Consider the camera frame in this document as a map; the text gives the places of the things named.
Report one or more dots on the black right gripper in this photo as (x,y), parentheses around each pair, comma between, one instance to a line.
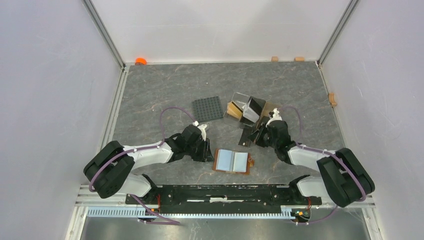
(256,137)

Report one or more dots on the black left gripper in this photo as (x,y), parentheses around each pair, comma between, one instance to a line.
(206,155)

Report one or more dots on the black VIP credit card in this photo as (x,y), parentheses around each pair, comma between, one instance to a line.
(246,140)

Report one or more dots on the brown leather card holder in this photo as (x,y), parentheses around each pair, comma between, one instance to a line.
(233,162)

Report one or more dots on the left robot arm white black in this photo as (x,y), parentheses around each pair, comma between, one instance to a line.
(111,170)

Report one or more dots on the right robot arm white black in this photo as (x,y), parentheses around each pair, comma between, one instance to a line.
(342,178)

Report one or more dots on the gold credit card stack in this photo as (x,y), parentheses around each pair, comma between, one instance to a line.
(234,110)

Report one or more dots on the dark grey studded baseplate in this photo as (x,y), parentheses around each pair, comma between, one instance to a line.
(207,109)

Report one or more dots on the curved wooden piece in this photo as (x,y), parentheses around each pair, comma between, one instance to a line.
(332,99)

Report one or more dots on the orange round cap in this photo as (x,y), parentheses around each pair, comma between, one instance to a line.
(140,61)

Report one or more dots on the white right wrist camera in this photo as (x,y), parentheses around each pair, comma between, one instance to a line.
(274,115)

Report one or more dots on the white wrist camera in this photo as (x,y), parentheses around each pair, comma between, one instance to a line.
(203,129)
(274,115)

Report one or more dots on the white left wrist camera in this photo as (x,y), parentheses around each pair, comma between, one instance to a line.
(203,129)

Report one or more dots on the white slotted cable duct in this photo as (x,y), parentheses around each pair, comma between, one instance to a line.
(140,212)

